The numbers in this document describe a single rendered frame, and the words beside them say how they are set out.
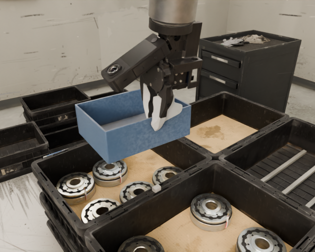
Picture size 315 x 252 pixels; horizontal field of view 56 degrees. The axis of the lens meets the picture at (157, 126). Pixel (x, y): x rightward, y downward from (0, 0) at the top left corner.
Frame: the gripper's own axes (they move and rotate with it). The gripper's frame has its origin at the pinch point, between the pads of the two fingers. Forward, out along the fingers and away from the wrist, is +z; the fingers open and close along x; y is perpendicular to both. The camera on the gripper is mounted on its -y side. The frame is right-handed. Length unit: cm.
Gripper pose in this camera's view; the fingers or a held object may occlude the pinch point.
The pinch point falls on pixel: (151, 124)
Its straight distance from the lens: 58.4
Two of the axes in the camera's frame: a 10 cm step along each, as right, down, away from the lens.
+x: -5.2, -5.3, 6.7
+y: 8.5, -2.5, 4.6
